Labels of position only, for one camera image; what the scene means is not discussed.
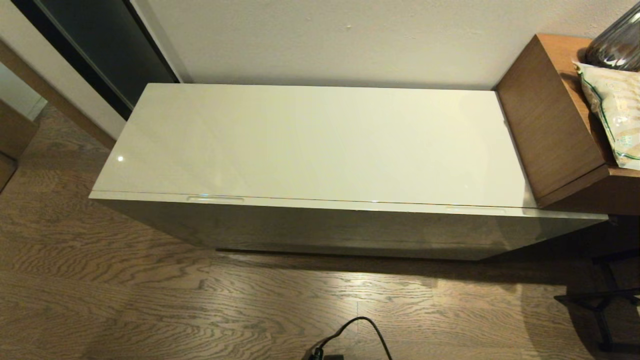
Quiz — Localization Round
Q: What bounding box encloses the white glossy cabinet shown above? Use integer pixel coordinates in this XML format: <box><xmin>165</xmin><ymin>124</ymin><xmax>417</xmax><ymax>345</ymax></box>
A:
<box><xmin>89</xmin><ymin>82</ymin><xmax>610</xmax><ymax>261</ymax></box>

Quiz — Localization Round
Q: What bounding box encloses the brown wooden desk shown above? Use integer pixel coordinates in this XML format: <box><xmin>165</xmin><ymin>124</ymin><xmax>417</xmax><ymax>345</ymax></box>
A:
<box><xmin>494</xmin><ymin>33</ymin><xmax>640</xmax><ymax>216</ymax></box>

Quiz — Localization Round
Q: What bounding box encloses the brown wooden door trim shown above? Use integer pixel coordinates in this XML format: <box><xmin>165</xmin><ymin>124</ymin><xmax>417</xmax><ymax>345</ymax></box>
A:
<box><xmin>0</xmin><ymin>39</ymin><xmax>117</xmax><ymax>151</ymax></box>

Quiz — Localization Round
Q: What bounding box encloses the clear snack bag green print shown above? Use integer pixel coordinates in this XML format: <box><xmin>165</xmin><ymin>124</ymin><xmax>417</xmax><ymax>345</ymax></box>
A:
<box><xmin>573</xmin><ymin>61</ymin><xmax>640</xmax><ymax>171</ymax></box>

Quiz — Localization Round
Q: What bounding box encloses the black metal stand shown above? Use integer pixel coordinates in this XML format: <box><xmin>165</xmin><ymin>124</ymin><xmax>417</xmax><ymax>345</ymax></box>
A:
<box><xmin>554</xmin><ymin>255</ymin><xmax>640</xmax><ymax>353</ymax></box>

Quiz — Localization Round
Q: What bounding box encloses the brown wooden furniture piece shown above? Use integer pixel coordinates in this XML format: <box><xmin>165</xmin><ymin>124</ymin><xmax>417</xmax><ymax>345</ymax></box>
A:
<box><xmin>0</xmin><ymin>100</ymin><xmax>38</xmax><ymax>193</ymax></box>

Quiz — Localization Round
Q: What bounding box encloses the dark glass vase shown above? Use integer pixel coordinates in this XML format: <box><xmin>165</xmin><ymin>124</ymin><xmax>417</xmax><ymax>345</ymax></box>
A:
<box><xmin>585</xmin><ymin>2</ymin><xmax>640</xmax><ymax>72</ymax></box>

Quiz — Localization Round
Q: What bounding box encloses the black floor cable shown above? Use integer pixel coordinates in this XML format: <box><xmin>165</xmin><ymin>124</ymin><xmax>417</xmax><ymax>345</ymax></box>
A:
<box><xmin>302</xmin><ymin>316</ymin><xmax>394</xmax><ymax>360</ymax></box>

